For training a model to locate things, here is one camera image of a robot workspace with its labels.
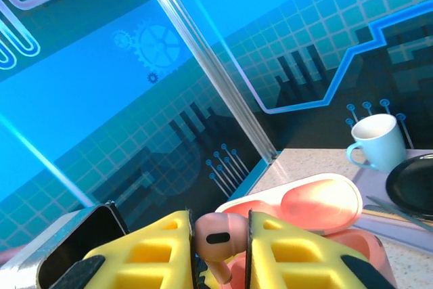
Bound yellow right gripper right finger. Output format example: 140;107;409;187
248;209;397;289

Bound pink wireless earbud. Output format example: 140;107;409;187
194;213;245;285

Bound chopsticks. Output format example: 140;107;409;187
365;195;433;233

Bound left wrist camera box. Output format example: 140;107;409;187
0;202;130;289

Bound wooden chopstick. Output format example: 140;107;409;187
362;208;433;226

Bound black plate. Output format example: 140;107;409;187
385;153;433;221

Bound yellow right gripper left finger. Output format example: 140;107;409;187
50;209;200;289

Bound light blue mug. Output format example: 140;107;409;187
345;114;409;174

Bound blue table edge strip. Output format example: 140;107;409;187
229;151;282;202

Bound aluminium frame post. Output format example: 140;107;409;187
130;0;282;165

